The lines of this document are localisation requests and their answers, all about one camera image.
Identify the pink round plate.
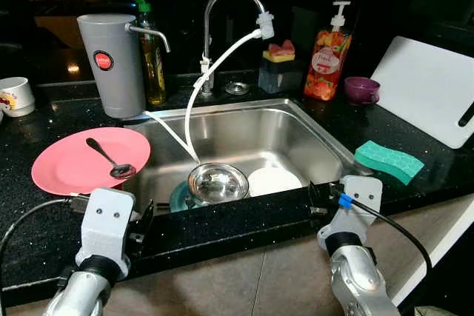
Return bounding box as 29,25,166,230
31,127,151,196

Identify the white cutting board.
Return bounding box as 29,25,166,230
370,36,474,149

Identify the orange soap pump bottle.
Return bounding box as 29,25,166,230
304,1,352,102

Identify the stainless steel sink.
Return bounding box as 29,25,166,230
122,98,364,217

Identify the dark sponge holder box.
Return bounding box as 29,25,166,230
258,56,303,95

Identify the thick white hose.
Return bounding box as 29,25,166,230
183,27,265,165

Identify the green sponge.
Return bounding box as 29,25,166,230
354,141,426,186

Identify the stainless steel bowl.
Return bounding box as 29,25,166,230
187,162,250,206

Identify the purple cup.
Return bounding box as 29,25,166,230
344,76,381,106

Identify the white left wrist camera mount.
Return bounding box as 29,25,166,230
76,188,137,261

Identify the metal spoon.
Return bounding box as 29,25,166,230
85,137,138,179

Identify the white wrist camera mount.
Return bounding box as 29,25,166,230
317,175,384,252
76,188,137,261

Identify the teal bowl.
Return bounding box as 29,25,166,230
169,181,195,213

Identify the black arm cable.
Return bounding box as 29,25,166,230
0,195,93,316
330,192,433,309

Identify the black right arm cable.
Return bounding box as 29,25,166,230
330,192,433,309

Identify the thin white tube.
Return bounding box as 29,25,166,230
143,110,199,165

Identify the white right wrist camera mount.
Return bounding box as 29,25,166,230
317,175,384,252

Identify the yellow and pink sponge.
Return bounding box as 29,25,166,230
263,39,296,63

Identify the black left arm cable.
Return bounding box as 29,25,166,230
0,195,93,316

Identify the oil bottle with green cap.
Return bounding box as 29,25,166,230
132,0,167,107

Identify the white plate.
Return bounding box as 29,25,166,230
247,167,303,198

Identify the round metal counter cap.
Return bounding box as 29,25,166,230
225,81,250,95

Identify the grey water filter canister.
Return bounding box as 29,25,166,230
77,13,171,119

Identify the white printed mug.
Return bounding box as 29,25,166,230
0,77,36,118

